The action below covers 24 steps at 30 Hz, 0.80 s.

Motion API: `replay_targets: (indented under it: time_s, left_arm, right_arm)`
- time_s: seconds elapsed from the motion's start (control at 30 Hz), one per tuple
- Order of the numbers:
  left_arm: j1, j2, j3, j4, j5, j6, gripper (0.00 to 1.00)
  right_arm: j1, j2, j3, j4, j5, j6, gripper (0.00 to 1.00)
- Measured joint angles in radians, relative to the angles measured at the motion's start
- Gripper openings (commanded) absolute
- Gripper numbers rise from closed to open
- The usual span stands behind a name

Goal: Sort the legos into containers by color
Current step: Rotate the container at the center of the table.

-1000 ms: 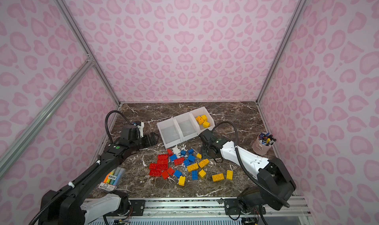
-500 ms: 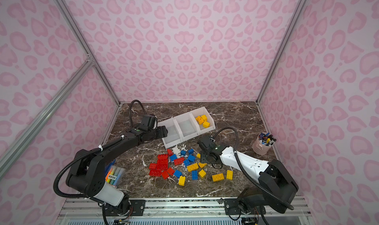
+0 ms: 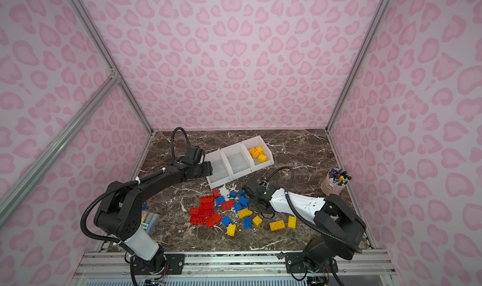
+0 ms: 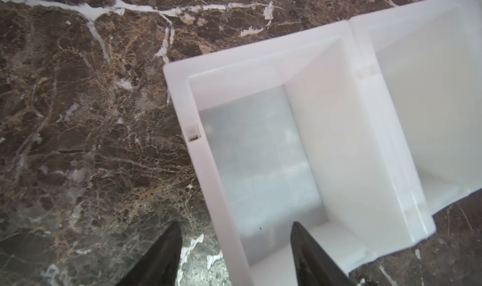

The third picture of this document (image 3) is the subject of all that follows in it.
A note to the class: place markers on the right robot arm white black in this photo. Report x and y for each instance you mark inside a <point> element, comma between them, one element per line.
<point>339,230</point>

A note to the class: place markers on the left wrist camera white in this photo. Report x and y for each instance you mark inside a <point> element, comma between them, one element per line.
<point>193,155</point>

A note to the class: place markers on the clear pack of markers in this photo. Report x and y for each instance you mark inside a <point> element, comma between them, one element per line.
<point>148,220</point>

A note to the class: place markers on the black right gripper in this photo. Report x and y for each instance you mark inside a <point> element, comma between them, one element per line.
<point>253,195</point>

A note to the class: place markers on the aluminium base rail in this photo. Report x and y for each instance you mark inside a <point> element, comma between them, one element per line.
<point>372,267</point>

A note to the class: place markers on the yellow lego brick long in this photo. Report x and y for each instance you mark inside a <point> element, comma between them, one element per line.
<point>277,225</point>

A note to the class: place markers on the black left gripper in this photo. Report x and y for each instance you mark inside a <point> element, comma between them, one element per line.
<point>205,169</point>

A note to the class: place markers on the pink cup of markers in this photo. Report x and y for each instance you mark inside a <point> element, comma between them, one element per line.
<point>335,181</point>

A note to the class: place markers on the yellow lego brick square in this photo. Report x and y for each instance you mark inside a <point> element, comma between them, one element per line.
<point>262,158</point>

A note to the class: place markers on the blue lego brick front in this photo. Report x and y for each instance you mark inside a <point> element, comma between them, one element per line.
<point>247,221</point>

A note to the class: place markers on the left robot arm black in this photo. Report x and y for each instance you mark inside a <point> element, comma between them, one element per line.
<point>115,216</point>

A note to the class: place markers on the blue lego brick left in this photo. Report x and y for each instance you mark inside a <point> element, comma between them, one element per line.
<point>226,221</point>

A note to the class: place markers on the white three-compartment plastic bin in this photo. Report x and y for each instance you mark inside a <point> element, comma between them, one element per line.
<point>235,161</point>

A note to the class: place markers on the red lego brick pile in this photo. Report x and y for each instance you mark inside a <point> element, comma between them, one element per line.
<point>206,213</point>

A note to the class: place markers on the yellow lego brick small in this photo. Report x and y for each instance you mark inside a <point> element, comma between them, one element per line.
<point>257,221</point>

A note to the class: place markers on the blue lego brick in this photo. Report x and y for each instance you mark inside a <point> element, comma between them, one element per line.
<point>226,221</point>
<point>247,221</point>

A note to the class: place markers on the yellow lego brick front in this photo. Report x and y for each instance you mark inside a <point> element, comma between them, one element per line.
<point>231,230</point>

